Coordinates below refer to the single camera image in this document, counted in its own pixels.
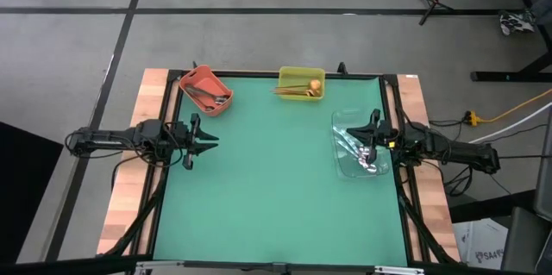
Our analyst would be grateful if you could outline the black aluminium table frame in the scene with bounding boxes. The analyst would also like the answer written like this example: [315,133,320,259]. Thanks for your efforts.
[97,67,462,267]

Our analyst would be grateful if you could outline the yellow plastic bin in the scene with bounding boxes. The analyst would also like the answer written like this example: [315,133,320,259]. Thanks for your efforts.
[278,66,326,102]

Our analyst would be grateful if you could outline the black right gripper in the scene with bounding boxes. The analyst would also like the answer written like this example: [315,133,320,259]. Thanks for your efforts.
[346,109,406,165]

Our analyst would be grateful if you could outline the dark grey chair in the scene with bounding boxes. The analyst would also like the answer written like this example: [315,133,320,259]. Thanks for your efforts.
[499,110,552,274]

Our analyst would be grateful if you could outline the orange cable with yellow plug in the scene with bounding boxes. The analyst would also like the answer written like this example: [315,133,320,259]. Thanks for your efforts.
[463,88,552,126]

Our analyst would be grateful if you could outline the white-handled steel spoon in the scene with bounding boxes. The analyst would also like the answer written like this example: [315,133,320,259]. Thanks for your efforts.
[340,141,379,174]

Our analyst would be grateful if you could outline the black spoon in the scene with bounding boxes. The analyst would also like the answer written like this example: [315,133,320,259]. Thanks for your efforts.
[187,90,216,110]
[185,84,229,103]

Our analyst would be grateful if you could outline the white cardboard box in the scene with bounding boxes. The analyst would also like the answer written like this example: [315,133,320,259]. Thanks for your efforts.
[452,217,510,270]

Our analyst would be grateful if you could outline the black power cable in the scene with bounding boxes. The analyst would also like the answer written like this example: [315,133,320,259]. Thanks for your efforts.
[499,153,552,162]

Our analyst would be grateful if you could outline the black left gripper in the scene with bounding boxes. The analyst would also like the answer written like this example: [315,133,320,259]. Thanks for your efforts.
[172,113,220,171]

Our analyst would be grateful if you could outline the silver spoon with blue handle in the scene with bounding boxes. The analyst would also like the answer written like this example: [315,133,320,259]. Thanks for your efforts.
[343,130,368,156]
[336,127,372,158]
[338,134,374,166]

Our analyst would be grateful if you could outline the clear plastic bin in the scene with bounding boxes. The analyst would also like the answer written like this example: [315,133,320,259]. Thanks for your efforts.
[330,109,392,180]

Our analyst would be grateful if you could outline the person's foot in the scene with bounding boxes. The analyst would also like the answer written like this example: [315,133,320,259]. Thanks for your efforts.
[499,9,536,37]

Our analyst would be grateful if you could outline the black desk frame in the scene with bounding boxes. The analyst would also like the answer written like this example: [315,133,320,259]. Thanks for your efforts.
[430,0,552,83]

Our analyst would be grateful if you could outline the dark steel spoons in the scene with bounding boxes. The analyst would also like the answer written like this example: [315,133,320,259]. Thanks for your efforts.
[198,87,228,103]

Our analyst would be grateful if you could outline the black aluminium crossbeam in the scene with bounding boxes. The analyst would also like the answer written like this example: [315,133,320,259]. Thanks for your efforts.
[0,255,552,275]

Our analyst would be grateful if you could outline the orange plastic bin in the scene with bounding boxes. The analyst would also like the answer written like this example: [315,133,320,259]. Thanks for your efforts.
[179,64,235,117]

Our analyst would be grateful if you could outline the large steel spoon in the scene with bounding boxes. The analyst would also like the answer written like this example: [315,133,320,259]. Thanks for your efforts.
[202,93,229,106]

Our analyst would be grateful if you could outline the white cable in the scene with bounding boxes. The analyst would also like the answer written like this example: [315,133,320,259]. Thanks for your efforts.
[467,101,552,145]

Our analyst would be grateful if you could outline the green table mat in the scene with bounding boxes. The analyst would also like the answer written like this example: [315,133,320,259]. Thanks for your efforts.
[153,75,409,267]

